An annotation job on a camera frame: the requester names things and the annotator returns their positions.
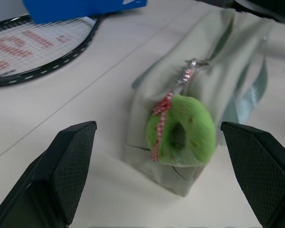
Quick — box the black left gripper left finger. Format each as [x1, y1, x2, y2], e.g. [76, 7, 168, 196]
[0, 121, 97, 228]

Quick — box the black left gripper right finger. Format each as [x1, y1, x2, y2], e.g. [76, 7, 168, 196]
[220, 121, 285, 228]

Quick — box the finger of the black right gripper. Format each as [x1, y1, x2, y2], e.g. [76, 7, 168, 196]
[232, 0, 285, 24]

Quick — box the pale green fabric bag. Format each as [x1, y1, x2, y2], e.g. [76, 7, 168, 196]
[121, 9, 275, 198]

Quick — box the green felt donut charm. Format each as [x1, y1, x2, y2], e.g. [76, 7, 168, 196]
[146, 93, 216, 167]

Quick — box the black badminton racket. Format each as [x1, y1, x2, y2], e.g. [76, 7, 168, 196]
[0, 14, 101, 88]

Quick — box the blue box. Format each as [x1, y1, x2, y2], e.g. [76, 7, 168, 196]
[22, 0, 148, 24]

